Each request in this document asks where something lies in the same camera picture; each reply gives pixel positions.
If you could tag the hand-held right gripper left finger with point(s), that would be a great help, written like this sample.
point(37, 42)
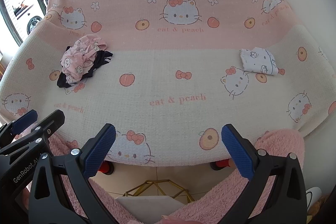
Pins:
point(101, 153)

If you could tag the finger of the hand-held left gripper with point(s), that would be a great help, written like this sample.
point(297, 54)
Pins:
point(52, 121)
point(26, 119)

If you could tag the white printed folded garment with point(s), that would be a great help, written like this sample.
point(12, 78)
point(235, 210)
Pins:
point(258, 61)

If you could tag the pink printed pajama pants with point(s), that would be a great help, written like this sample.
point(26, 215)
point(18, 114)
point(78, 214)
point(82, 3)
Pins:
point(78, 61)

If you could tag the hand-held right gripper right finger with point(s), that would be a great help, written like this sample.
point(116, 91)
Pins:
point(236, 153)

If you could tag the red and black furniture foot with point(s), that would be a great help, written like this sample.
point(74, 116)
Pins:
point(106, 167)
point(223, 163)

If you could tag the white slipper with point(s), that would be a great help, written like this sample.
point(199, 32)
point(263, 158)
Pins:
point(313, 196)

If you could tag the pink fleece robe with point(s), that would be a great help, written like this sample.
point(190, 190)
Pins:
point(275, 142)

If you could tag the navy shorts with white stripes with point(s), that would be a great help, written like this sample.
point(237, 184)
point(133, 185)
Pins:
point(102, 57)

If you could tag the pink and cream printed blanket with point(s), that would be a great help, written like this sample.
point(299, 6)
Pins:
point(168, 69)

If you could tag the washing machine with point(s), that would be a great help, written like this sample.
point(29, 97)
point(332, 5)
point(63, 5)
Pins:
point(34, 23)

